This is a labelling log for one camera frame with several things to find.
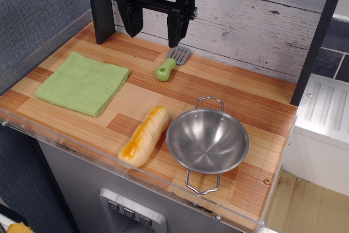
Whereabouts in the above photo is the green handled grey spatula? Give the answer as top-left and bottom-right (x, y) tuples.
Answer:
(155, 46), (191, 82)

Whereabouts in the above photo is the green folded cloth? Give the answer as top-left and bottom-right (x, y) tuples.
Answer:
(35, 52), (130, 117)

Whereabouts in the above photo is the toy bread baguette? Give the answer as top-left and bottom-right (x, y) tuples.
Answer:
(118, 105), (169, 168)

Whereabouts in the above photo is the grey dispenser button panel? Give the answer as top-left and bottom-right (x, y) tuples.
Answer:
(99, 187), (167, 232)

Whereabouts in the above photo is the white ridged side unit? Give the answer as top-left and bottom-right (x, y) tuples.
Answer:
(282, 74), (348, 195)

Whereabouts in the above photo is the yellow object bottom corner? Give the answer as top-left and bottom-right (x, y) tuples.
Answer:
(7, 223), (34, 233)

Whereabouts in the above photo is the steel two-handled bowl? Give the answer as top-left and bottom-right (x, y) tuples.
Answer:
(166, 98), (250, 195)

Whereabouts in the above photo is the dark right vertical post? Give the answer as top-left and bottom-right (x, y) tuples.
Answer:
(290, 0), (339, 106)

